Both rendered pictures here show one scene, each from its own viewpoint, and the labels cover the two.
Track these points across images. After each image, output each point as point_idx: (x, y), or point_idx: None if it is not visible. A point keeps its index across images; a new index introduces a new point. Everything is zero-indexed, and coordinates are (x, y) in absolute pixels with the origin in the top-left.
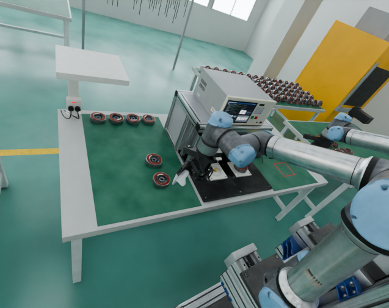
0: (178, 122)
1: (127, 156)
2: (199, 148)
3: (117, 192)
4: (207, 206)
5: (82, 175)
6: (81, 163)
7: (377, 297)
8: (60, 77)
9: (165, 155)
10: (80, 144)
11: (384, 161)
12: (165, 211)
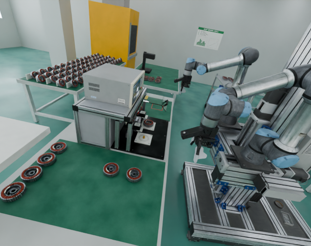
0: (95, 128)
1: (91, 188)
2: (211, 126)
3: (128, 215)
4: (167, 159)
5: (89, 244)
6: (71, 238)
7: (279, 124)
8: None
9: (109, 158)
10: (39, 230)
11: (296, 68)
12: (161, 187)
